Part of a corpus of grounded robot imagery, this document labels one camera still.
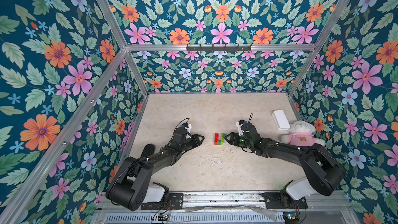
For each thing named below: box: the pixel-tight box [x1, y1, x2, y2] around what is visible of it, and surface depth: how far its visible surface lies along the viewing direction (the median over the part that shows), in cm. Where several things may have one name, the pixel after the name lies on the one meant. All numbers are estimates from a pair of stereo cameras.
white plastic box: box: [272, 109, 291, 131], surface depth 100 cm
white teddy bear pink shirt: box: [280, 119, 326, 147], surface depth 91 cm
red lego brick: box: [214, 133, 219, 145], surface depth 94 cm
